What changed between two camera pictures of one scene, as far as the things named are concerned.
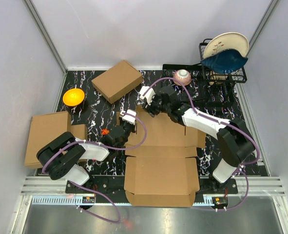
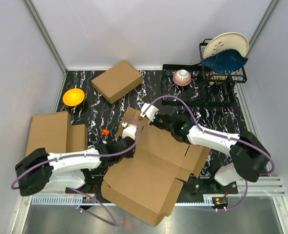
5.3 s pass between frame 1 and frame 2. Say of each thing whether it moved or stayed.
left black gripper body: moved
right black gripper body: moved
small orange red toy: stayed
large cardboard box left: stayed
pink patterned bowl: stayed
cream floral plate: stayed
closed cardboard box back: stayed
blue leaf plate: stayed
